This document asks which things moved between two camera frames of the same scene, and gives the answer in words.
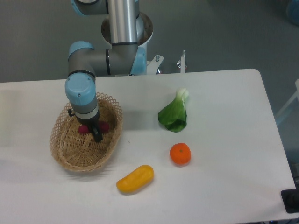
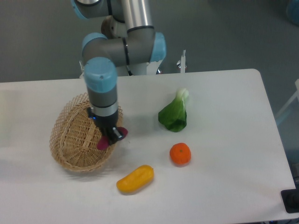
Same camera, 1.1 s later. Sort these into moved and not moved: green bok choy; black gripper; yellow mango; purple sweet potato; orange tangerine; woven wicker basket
Moved: purple sweet potato; black gripper
Not moved: yellow mango; green bok choy; orange tangerine; woven wicker basket
